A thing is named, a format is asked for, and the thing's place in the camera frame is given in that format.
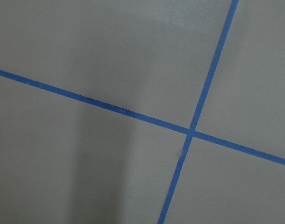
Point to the brown paper table cover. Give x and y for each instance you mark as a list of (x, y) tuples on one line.
[(142, 111)]

